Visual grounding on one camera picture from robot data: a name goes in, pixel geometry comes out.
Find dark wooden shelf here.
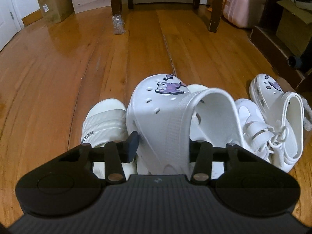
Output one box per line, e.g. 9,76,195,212
250,0,312,93

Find pink suitcase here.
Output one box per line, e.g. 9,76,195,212
223,0,266,28

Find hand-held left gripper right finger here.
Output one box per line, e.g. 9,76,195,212
190,140,269,184

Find white lace-up sneaker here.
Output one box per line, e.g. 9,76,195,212
235,99,277,162

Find brown cardboard box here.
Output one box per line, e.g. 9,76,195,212
36,0,75,26

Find black cylinder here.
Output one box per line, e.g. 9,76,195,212
289,55,305,69

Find open cardboard box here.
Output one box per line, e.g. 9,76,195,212
275,0,312,56

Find white door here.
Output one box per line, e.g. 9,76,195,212
0,0,25,51

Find tan fuzzy slipper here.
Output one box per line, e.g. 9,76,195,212
301,97,312,131

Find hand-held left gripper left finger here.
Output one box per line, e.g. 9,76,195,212
57,132,139,184

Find clear plastic wrapper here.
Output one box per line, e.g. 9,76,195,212
112,12,126,35

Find white clog with purple charms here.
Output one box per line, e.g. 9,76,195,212
126,74,238,176
249,74,305,172

